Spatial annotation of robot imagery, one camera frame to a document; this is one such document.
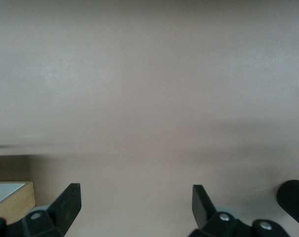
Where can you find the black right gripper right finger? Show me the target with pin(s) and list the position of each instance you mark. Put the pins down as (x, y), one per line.
(201, 209)

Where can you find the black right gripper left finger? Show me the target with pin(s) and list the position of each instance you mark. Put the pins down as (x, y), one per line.
(65, 207)

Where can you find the wooden drawer white front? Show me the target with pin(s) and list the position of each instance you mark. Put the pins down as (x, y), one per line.
(6, 191)

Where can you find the black ribbed cylinder vase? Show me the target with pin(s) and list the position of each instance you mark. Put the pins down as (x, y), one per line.
(295, 197)

